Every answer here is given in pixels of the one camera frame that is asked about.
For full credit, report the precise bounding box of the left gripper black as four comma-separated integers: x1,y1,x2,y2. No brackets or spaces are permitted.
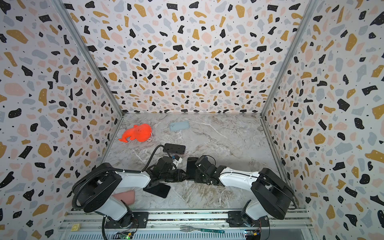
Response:
159,169,190,183

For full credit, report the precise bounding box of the black phone case camera cutout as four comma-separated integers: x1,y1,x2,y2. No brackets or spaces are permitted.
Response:
186,157,199,181

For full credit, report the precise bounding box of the black phone case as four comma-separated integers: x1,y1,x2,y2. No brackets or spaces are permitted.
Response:
163,143,186,155

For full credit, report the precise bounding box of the light blue phone case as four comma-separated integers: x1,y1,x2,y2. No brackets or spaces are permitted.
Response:
169,121,190,132

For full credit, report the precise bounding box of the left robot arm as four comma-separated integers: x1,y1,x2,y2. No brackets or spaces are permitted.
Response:
72,156,189,227

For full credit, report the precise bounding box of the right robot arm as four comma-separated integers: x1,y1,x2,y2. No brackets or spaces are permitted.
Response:
195,156,294,225

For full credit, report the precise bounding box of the black phone left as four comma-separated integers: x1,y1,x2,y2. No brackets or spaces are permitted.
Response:
143,184,171,199

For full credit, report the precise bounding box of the pink phone case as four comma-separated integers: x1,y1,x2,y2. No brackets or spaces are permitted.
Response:
113,190,136,206

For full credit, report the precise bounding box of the red plush toy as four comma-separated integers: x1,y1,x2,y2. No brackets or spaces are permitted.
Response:
119,124,152,143

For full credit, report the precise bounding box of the left circuit board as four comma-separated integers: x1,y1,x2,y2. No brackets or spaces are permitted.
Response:
114,232,134,240

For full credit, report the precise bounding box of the circuit board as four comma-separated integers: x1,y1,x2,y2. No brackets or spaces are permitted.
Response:
245,230,261,240
114,232,134,240

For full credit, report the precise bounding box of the right circuit board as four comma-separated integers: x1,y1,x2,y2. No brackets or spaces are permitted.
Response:
245,230,261,240

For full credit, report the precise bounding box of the yellow sticker tag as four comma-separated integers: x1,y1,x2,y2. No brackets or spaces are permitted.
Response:
71,224,81,232

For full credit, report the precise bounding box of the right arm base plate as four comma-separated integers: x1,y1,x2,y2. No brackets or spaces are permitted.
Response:
227,211,269,228

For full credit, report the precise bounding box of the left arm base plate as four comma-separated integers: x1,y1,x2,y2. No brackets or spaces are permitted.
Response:
105,212,149,229

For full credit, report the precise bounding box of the silver fork green handle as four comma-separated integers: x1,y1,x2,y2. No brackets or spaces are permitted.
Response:
180,226,225,234

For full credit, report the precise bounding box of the aluminium rail frame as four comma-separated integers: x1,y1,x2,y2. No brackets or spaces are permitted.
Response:
58,209,317,240

